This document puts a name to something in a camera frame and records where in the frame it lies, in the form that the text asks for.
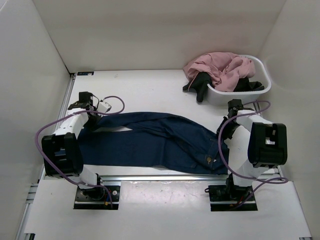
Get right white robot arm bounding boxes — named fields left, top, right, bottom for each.
left=217, top=99, right=288, bottom=200

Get aluminium rail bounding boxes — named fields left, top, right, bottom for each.
left=42, top=174, right=233, bottom=182

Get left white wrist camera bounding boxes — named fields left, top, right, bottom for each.
left=96, top=100, right=112, bottom=113

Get black garment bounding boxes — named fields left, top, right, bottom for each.
left=182, top=72, right=265, bottom=104

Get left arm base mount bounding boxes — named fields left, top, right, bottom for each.
left=73, top=181, right=121, bottom=210

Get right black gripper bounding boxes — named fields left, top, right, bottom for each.
left=216, top=116, right=241, bottom=141

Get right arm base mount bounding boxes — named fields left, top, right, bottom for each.
left=204, top=185, right=258, bottom=212

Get dark blue denim trousers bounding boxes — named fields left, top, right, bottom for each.
left=77, top=112, right=229, bottom=175

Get white plastic basket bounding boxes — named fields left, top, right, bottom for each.
left=205, top=55, right=272, bottom=106

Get pink garment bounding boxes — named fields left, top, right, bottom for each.
left=183, top=52, right=256, bottom=92

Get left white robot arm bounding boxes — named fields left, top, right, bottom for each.
left=40, top=91, right=106, bottom=200

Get small blue label sticker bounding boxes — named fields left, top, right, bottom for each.
left=77, top=71, right=94, bottom=76

